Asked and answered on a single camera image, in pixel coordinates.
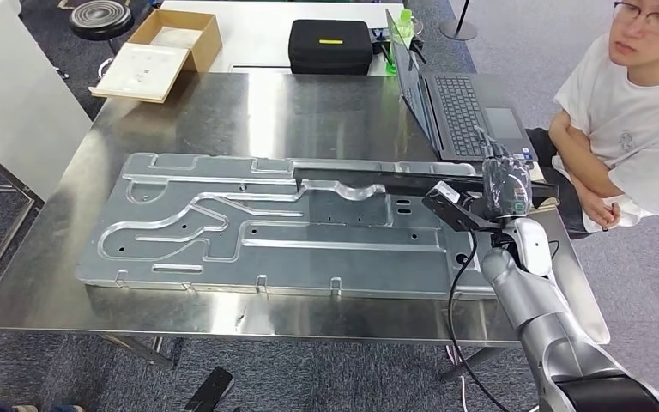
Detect black camera bracket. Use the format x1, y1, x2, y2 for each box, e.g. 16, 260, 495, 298
432, 193, 505, 233

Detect stainless steel workbench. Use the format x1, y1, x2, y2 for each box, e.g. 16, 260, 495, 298
0, 70, 612, 382

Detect dark grey laptop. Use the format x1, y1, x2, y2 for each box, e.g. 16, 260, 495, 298
384, 8, 540, 164

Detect green plastic bottle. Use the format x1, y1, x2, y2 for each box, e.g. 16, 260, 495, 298
384, 6, 417, 76

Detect white table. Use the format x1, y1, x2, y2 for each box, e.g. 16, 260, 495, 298
159, 0, 409, 76

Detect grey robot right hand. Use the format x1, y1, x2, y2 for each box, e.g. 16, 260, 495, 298
474, 125, 534, 223

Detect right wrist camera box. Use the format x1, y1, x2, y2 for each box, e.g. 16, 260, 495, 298
421, 180, 462, 209

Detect brown cardboard box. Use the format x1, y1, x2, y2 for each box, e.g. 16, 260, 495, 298
89, 8, 224, 106

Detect person's hand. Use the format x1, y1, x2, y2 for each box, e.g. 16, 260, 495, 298
582, 190, 622, 230

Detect white foam sheet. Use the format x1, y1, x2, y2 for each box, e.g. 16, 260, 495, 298
93, 42, 191, 104

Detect person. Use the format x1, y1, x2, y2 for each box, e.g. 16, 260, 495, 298
525, 0, 659, 241

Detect stamped grey metal panel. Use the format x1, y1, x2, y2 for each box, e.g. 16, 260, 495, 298
75, 152, 499, 301

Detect eyeglasses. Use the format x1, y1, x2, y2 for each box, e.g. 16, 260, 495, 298
612, 1, 659, 33

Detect black zip case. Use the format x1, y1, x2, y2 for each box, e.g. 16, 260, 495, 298
287, 20, 375, 76

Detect black round stool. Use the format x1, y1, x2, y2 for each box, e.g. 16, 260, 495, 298
68, 0, 136, 79

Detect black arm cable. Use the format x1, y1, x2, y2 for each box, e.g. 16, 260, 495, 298
446, 227, 514, 412

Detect grey metal frame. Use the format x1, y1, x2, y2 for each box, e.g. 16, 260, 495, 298
0, 133, 46, 318

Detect black plastic plate part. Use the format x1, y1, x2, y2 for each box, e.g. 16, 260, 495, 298
292, 159, 561, 201

